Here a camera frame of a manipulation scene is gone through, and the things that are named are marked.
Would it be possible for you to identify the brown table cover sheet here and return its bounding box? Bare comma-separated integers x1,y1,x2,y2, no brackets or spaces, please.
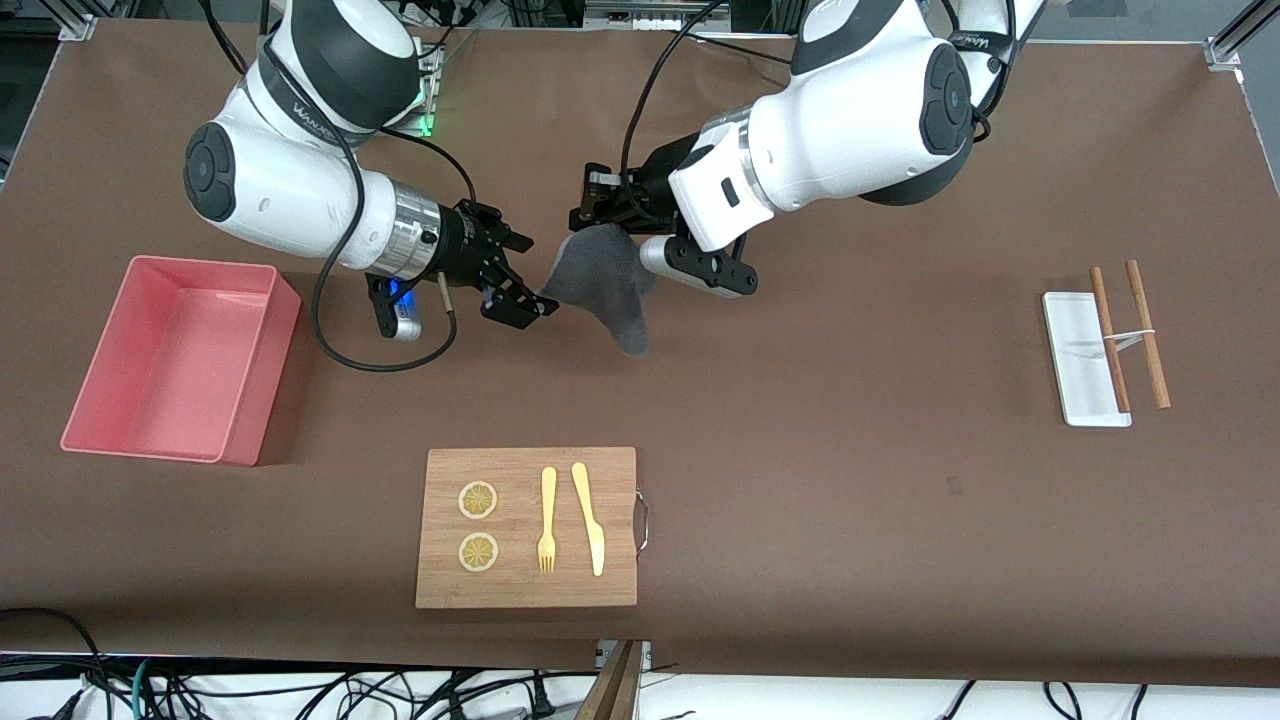
0,18,1280,689

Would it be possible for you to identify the pink plastic bin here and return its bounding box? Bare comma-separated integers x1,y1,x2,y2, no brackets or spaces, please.
60,255,302,468

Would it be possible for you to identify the black looped floor cable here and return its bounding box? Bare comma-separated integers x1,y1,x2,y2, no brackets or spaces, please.
0,607,111,720

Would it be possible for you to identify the silver metal frame rail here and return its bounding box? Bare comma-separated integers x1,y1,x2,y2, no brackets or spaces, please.
585,0,731,31

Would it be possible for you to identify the yellow plastic knife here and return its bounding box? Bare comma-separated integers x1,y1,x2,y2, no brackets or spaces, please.
571,462,606,578

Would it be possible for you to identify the brown wooden beam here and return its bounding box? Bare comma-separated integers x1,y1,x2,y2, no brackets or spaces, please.
575,640,646,720

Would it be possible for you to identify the white rectangular tray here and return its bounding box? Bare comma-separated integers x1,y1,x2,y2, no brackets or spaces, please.
1042,291,1134,428

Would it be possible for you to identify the dark grey microfibre cloth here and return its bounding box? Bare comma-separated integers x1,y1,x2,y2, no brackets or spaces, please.
540,225,661,358

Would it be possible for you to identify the yellow plastic fork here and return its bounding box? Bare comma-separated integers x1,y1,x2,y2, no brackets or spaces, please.
538,467,558,575

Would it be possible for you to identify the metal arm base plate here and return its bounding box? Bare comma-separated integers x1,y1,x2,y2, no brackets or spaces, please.
405,42,444,138

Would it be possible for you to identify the black cable across table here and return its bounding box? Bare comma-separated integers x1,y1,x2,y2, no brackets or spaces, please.
690,33,801,63

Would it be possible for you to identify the teal floor cable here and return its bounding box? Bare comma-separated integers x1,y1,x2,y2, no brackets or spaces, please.
128,657,158,720

